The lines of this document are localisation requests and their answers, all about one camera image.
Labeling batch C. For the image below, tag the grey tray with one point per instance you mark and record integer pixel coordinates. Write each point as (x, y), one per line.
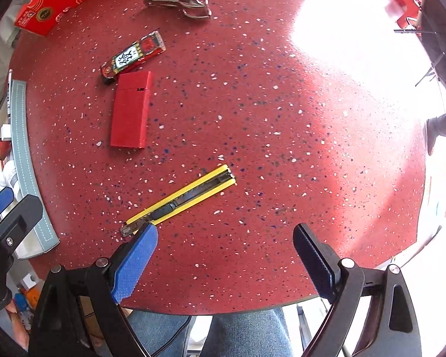
(26, 148)

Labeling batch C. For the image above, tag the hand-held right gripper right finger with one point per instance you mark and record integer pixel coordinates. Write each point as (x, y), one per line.
(314, 258)

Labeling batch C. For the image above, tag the yellow utility knife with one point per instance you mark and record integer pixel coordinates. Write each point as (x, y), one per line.
(193, 193)

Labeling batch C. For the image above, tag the black tripod stand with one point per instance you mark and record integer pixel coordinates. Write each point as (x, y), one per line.
(427, 70)

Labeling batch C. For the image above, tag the large white plastic bottle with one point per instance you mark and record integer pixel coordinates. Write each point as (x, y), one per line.
(9, 174)

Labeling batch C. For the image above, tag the small red box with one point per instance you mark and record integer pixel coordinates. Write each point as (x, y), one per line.
(130, 115)

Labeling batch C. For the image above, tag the black and white pen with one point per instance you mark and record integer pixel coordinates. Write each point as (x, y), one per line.
(9, 89)

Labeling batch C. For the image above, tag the metal spring clip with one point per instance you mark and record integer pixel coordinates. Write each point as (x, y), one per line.
(163, 0)

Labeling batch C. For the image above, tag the grey charger plug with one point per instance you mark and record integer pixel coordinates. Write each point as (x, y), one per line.
(5, 131)

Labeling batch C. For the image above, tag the patterned card box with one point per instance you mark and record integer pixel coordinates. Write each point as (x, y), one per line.
(130, 57)

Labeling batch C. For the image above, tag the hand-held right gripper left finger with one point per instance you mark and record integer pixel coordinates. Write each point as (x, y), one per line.
(133, 264)

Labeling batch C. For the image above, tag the grey white cloth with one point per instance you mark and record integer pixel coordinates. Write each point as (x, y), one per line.
(0, 63)

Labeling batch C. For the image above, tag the person's blue jeans leg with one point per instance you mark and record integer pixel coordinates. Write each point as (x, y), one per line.
(241, 334)

